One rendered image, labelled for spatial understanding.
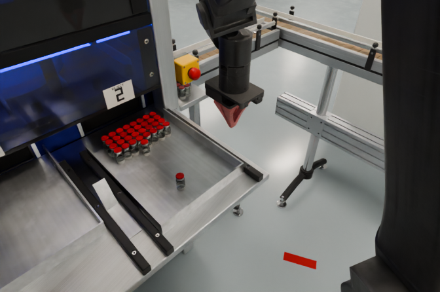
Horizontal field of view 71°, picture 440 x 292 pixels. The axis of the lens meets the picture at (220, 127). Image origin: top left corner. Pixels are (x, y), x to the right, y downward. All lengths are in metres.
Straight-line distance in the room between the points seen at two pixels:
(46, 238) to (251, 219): 1.23
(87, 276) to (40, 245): 0.13
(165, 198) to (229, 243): 0.99
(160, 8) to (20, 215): 0.60
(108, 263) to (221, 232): 1.10
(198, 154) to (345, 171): 1.46
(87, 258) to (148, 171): 0.25
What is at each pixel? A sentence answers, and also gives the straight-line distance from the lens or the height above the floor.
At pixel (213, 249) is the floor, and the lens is 1.70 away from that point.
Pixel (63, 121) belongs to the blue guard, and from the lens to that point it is 0.86.
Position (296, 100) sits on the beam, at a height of 0.55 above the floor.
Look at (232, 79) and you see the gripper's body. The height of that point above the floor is 1.20.
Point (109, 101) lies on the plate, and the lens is 0.89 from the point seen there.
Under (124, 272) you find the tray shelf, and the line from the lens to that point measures 0.69.
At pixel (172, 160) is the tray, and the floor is 0.88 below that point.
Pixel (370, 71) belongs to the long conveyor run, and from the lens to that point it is 1.39.
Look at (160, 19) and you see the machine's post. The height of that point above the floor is 1.19.
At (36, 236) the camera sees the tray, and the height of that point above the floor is 0.88.
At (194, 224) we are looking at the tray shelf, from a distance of 0.72.
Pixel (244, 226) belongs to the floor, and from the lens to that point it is 1.78.
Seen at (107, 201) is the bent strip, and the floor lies 0.90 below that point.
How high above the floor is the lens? 1.48
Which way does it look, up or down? 39 degrees down
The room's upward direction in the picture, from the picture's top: straight up
